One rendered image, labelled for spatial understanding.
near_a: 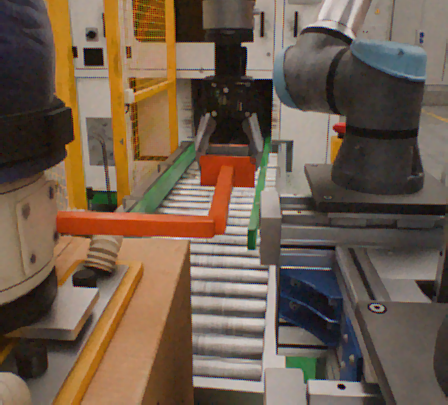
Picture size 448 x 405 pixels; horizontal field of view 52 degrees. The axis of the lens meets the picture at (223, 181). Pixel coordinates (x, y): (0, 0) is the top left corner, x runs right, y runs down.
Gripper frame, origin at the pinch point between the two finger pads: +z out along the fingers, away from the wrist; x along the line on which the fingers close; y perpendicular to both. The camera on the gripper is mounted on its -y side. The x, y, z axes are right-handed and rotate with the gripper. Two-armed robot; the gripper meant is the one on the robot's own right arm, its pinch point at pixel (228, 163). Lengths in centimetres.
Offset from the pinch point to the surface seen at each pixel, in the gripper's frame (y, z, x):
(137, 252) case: 5.6, 13.7, -14.3
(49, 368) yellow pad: 36.1, 11.3, -15.4
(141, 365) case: 32.0, 13.8, -7.5
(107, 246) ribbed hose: 16.9, 7.4, -15.3
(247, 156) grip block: 3.4, -2.0, 3.0
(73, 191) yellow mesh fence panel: -83, 34, -60
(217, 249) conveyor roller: -80, 53, -7
